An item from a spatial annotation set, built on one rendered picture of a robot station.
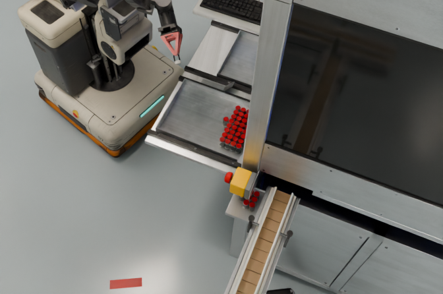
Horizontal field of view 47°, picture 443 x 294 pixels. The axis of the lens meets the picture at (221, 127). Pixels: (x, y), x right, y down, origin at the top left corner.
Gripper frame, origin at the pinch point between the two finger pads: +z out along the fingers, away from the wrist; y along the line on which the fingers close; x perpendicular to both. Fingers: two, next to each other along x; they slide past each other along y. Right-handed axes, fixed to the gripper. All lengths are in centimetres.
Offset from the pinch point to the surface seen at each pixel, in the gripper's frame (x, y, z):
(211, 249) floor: -24, -84, 87
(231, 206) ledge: 6, -5, 58
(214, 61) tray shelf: 7.4, -38.6, 0.3
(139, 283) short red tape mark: -60, -68, 93
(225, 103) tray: 9.3, -27.9, 19.6
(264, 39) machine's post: 33, 55, 13
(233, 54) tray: 15.5, -41.9, -1.2
